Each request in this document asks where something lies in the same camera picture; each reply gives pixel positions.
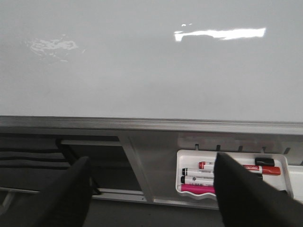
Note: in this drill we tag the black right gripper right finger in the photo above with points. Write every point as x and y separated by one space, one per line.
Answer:
245 200

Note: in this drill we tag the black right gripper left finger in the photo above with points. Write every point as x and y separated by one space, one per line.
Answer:
64 203

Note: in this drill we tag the red capped marker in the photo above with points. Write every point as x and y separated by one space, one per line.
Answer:
265 170

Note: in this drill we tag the black capped white marker lower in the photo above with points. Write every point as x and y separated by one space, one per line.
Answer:
196 181

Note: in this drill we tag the black capped white marker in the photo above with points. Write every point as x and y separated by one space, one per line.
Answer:
197 173
196 181

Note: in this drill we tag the pink marker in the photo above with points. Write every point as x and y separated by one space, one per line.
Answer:
196 189

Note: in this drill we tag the grey slatted rack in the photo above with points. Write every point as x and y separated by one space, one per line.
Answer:
29 163

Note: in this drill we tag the dark grey panel board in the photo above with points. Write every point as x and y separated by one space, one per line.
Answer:
111 168

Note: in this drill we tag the black capped white marker upper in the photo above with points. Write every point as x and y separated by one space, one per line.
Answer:
197 173

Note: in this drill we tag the white plastic marker tray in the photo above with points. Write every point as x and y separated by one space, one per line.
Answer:
191 158

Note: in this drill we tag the grey pegboard panel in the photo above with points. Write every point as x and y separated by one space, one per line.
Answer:
153 157

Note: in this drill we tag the white whiteboard with metal frame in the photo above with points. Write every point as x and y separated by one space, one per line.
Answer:
164 65

